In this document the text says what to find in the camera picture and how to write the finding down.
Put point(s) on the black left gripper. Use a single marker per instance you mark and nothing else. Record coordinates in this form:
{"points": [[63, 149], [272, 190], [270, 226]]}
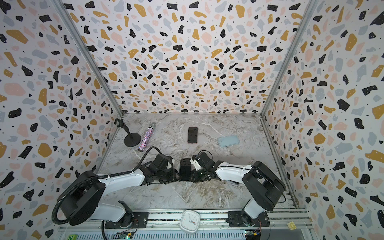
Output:
{"points": [[173, 177]]}

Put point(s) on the silver smartphone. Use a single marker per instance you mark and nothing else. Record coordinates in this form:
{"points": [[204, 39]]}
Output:
{"points": [[185, 170]]}

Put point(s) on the pink silicone phone case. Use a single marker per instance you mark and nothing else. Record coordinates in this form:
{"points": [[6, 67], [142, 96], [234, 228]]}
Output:
{"points": [[192, 135]]}

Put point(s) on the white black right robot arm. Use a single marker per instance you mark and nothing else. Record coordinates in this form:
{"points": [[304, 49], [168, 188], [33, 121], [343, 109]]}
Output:
{"points": [[265, 187]]}

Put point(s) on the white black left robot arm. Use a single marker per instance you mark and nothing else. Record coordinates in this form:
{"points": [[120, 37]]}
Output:
{"points": [[82, 199]]}

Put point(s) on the light blue phone case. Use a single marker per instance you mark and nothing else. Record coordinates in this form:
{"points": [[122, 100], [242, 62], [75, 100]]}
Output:
{"points": [[228, 141]]}

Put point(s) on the purple glitter microphone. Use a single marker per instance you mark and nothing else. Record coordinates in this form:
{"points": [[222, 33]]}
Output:
{"points": [[147, 137]]}

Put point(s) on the black round microphone stand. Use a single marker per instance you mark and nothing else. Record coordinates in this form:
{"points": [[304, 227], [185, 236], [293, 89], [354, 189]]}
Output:
{"points": [[132, 139]]}

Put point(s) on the white square clock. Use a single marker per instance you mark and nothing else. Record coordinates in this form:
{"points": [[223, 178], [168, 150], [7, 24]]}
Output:
{"points": [[190, 221]]}

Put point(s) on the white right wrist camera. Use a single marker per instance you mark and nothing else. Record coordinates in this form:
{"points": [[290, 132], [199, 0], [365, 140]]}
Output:
{"points": [[195, 163]]}

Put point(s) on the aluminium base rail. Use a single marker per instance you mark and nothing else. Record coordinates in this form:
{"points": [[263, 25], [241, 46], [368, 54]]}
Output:
{"points": [[227, 224]]}

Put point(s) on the aluminium frame post left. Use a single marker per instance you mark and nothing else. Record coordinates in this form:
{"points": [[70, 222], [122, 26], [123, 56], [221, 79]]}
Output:
{"points": [[65, 16]]}

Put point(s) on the aluminium frame post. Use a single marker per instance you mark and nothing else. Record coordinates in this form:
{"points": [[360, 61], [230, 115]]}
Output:
{"points": [[65, 16], [291, 51]]}

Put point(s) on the aluminium frame post right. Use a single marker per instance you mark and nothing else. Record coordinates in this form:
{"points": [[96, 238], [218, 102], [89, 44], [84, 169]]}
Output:
{"points": [[291, 51]]}

